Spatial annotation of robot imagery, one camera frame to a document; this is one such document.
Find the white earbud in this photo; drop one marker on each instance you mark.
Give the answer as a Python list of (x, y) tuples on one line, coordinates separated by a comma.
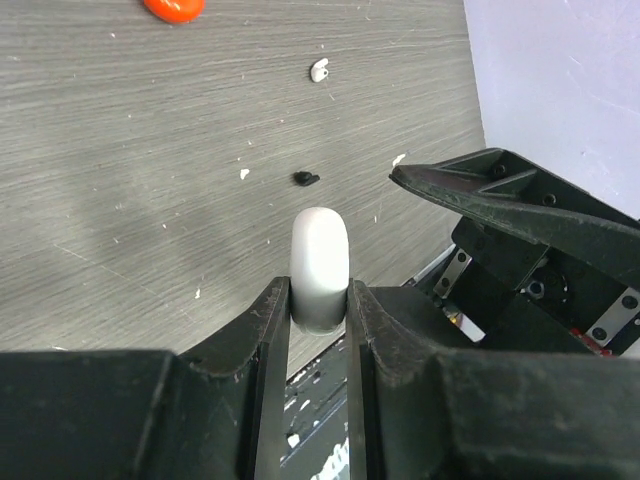
[(319, 70), (398, 159)]

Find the orange earbud case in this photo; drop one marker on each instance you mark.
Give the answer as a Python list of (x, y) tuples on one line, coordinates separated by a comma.
[(175, 11)]

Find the white earbud case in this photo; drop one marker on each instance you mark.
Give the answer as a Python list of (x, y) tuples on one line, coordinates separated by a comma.
[(319, 270)]

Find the black earbud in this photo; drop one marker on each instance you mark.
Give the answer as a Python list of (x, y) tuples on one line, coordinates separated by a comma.
[(305, 178)]

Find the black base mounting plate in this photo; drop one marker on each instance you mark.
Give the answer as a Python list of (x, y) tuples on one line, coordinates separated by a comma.
[(316, 440)]

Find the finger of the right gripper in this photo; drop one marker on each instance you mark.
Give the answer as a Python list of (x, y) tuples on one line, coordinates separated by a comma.
[(503, 190)]

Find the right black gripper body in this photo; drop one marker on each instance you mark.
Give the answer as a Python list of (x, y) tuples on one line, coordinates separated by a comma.
[(507, 294)]

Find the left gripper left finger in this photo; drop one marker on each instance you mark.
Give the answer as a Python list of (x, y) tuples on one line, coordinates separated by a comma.
[(212, 412)]

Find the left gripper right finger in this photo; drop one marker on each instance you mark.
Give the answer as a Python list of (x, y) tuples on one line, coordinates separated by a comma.
[(425, 403)]

